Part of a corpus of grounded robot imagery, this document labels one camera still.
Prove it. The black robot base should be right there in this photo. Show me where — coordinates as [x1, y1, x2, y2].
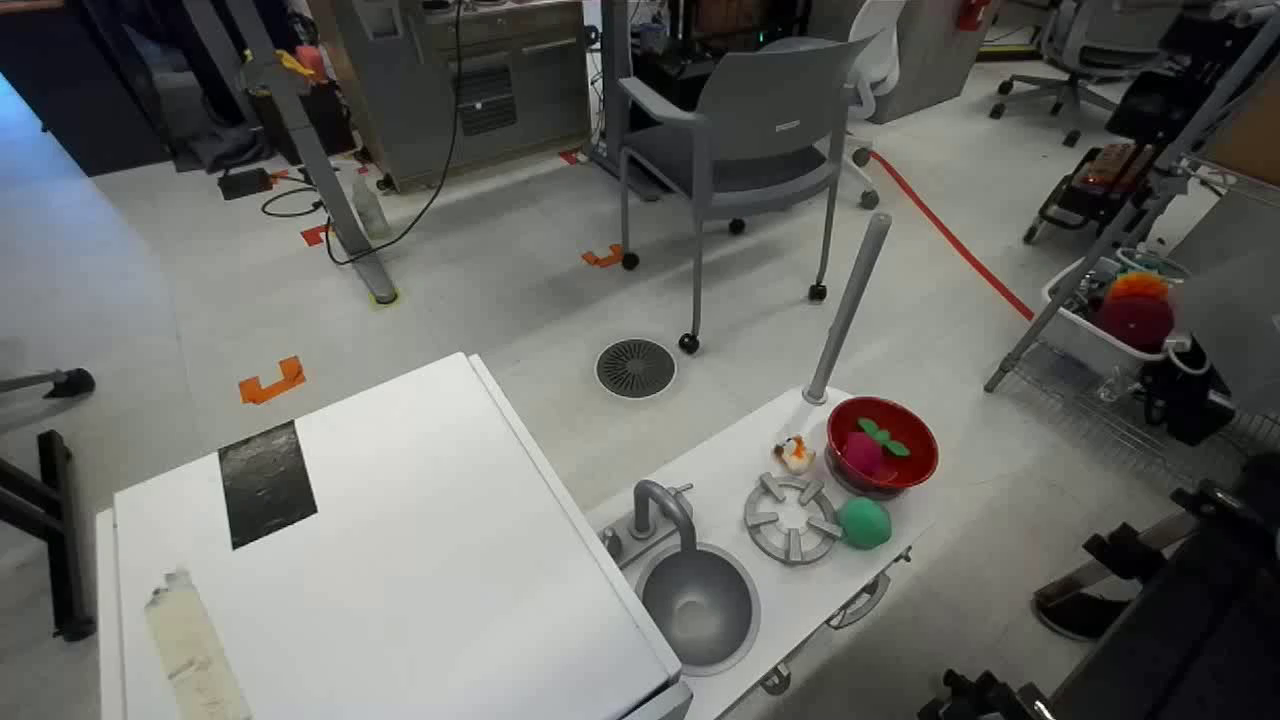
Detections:
[914, 451, 1280, 720]

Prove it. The grey toy faucet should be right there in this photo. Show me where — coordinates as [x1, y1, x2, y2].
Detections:
[601, 478, 697, 563]

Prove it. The round floor drain cover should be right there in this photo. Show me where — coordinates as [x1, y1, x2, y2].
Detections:
[597, 339, 675, 401]

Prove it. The small white orange toy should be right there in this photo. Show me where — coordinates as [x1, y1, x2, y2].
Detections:
[773, 435, 813, 474]

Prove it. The grey toy stove burner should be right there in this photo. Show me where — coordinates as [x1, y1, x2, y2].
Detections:
[743, 474, 839, 566]

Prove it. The grey pole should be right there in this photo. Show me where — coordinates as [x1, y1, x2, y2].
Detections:
[801, 210, 894, 404]

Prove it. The pink and green toy fruit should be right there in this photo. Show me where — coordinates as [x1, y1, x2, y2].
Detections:
[839, 416, 914, 478]

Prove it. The round metal sink basin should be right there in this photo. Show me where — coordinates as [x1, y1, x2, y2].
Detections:
[639, 547, 757, 672]

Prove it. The red bowl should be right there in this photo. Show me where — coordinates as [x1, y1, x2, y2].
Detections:
[824, 395, 939, 497]

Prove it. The grey office chair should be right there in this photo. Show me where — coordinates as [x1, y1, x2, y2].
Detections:
[616, 37, 862, 354]

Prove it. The green ball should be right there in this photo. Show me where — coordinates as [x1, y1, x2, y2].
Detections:
[839, 497, 894, 547]

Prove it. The grey metal stand leg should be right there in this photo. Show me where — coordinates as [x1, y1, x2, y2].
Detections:
[186, 0, 399, 304]

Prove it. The white toy kitchen cabinet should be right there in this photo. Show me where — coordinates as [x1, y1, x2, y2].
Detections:
[96, 352, 928, 720]

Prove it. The grey metal cabinet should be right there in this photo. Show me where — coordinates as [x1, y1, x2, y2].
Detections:
[309, 0, 588, 193]

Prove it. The black rectangular panel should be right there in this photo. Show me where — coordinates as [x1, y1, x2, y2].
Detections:
[221, 423, 316, 547]

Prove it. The white cart with toys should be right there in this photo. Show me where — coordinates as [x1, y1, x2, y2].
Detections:
[990, 250, 1238, 448]

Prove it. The white tape strip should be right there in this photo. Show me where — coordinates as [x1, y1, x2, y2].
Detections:
[144, 566, 258, 720]

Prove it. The white office chair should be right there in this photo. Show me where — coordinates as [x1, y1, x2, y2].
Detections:
[990, 0, 1193, 149]

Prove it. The black tripod stand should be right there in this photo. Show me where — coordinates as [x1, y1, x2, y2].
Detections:
[0, 431, 96, 643]

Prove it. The red hose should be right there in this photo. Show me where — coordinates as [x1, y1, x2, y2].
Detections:
[852, 142, 1040, 328]

